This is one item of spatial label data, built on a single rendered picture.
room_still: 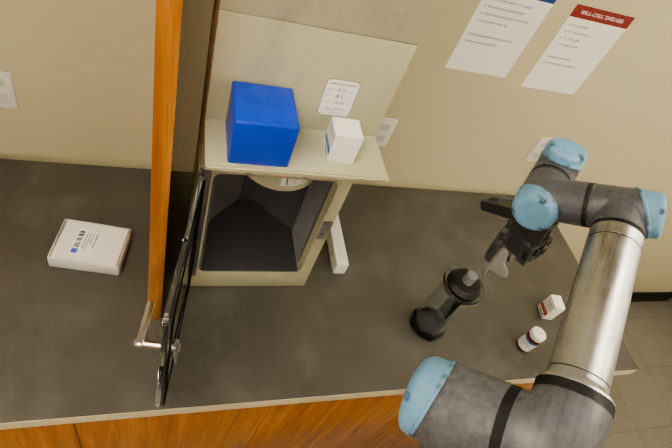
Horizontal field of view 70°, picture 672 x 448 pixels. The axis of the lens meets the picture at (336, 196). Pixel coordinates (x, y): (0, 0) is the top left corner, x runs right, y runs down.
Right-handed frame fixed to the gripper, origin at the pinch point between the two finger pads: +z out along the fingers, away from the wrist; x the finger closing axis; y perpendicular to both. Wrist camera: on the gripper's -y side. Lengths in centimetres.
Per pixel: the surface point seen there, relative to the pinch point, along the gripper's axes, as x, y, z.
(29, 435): -102, -34, 39
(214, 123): -53, -32, -34
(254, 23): -47, -29, -52
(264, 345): -49, -21, 26
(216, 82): -52, -32, -42
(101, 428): -88, -29, 41
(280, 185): -40, -32, -14
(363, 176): -33.7, -13.8, -28.9
